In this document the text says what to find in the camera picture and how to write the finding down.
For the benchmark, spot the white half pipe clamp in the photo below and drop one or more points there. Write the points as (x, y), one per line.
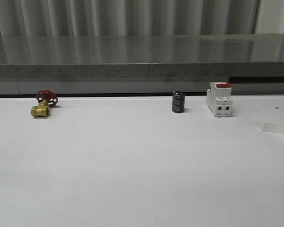
(272, 127)

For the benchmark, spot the black cylindrical capacitor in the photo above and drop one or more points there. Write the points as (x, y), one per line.
(178, 102)

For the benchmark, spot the grey stone countertop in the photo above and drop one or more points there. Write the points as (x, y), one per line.
(196, 58)

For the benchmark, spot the brass valve red handwheel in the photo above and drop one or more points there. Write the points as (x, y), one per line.
(46, 99)

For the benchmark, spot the white circuit breaker red switch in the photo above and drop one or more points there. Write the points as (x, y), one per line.
(218, 99)

